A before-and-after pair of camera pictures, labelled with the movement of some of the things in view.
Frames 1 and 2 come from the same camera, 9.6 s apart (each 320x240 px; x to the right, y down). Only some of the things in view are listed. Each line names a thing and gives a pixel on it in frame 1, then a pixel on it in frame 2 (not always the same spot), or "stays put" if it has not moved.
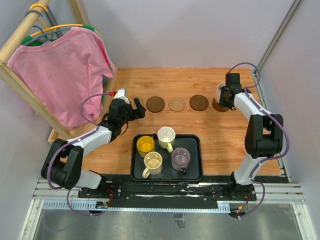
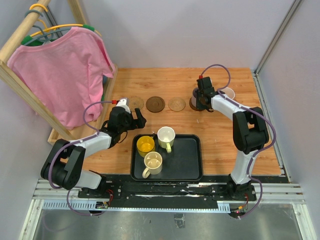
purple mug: x=180 y=158 to x=193 y=98
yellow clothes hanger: x=32 y=36 stays put
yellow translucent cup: x=145 y=144 stays put
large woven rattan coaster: x=141 y=100 stays put
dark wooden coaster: x=155 y=104 stays put
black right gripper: x=222 y=103 to x=199 y=105
